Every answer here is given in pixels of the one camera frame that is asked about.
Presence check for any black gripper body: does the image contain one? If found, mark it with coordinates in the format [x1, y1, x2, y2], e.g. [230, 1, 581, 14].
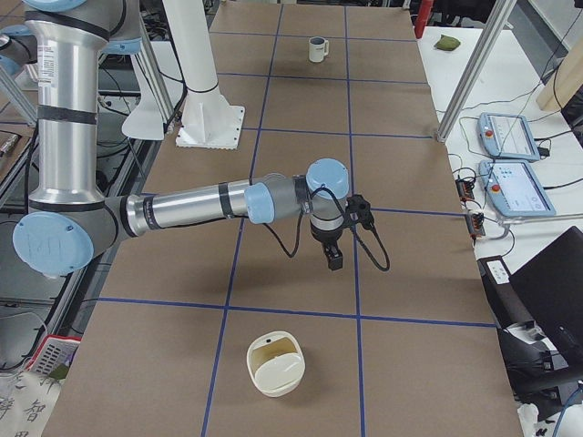
[310, 214, 344, 246]

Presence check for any white mug with handle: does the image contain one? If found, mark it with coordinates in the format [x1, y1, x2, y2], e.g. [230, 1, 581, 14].
[309, 36, 330, 64]

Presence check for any lower blue teach pendant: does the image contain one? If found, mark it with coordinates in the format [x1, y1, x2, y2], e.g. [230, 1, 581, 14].
[478, 159, 556, 218]

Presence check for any blue teach pendant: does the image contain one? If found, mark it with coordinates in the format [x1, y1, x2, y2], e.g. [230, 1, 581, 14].
[478, 159, 556, 218]
[477, 112, 540, 162]

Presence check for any upper blue teach pendant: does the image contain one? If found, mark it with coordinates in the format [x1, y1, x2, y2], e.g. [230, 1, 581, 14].
[477, 112, 540, 162]

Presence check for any black laptop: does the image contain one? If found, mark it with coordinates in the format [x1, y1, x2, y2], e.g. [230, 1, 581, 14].
[510, 226, 582, 364]

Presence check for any green bean bag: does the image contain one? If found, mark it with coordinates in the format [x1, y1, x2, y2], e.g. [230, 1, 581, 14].
[434, 35, 461, 52]

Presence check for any red cylinder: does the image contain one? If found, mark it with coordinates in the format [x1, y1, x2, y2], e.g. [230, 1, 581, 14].
[414, 0, 434, 39]

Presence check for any white red plastic basket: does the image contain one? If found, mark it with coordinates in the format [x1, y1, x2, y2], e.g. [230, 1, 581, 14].
[26, 335, 81, 376]

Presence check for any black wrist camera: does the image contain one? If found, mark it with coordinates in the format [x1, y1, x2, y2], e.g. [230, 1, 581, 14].
[346, 194, 374, 231]

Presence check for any white camera stand column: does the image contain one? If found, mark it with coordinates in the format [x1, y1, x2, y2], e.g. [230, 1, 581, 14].
[163, 0, 245, 149]

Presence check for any aluminium frame post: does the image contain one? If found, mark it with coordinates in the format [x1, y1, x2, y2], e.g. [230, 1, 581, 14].
[435, 0, 517, 143]

